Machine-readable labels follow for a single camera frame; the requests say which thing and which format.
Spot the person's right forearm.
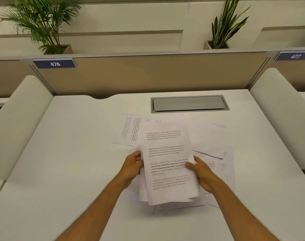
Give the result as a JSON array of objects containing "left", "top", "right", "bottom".
[{"left": 210, "top": 183, "right": 282, "bottom": 241}]

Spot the person's left forearm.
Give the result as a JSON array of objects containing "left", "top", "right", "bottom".
[{"left": 54, "top": 176, "right": 129, "bottom": 241}]

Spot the white curved side divider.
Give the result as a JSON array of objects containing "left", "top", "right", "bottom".
[
  {"left": 249, "top": 68, "right": 305, "bottom": 171},
  {"left": 0, "top": 75, "right": 54, "bottom": 181}
]

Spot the stack of printed paper sheets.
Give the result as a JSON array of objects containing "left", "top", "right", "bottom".
[{"left": 138, "top": 121, "right": 201, "bottom": 206}]

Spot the blue number sign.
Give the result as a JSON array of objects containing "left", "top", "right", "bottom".
[
  {"left": 32, "top": 59, "right": 77, "bottom": 69},
  {"left": 273, "top": 51, "right": 305, "bottom": 62}
]

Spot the person's left hand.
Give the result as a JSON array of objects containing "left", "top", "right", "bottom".
[{"left": 119, "top": 151, "right": 144, "bottom": 191}]

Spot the blank white paper sheet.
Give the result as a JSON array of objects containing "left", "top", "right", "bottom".
[{"left": 188, "top": 121, "right": 228, "bottom": 159}]

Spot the grey desk cable hatch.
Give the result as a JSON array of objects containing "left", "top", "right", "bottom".
[{"left": 150, "top": 95, "right": 230, "bottom": 113}]

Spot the person's right hand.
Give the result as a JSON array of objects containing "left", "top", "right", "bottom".
[{"left": 185, "top": 156, "right": 226, "bottom": 195}]

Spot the printed paper sheet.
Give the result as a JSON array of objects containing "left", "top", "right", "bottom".
[
  {"left": 152, "top": 193, "right": 206, "bottom": 213},
  {"left": 127, "top": 173, "right": 142, "bottom": 197},
  {"left": 192, "top": 145, "right": 236, "bottom": 208},
  {"left": 111, "top": 113, "right": 163, "bottom": 147}
]

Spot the green snake plant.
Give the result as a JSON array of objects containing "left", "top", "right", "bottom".
[{"left": 211, "top": 0, "right": 252, "bottom": 49}]

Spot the green palm plant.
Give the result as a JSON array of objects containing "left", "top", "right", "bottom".
[{"left": 0, "top": 0, "right": 85, "bottom": 54}]

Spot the beige desk partition panel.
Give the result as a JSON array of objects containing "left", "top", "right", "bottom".
[{"left": 29, "top": 51, "right": 271, "bottom": 99}]

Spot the beige planter box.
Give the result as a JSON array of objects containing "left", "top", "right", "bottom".
[
  {"left": 203, "top": 40, "right": 230, "bottom": 50},
  {"left": 43, "top": 45, "right": 73, "bottom": 55}
]

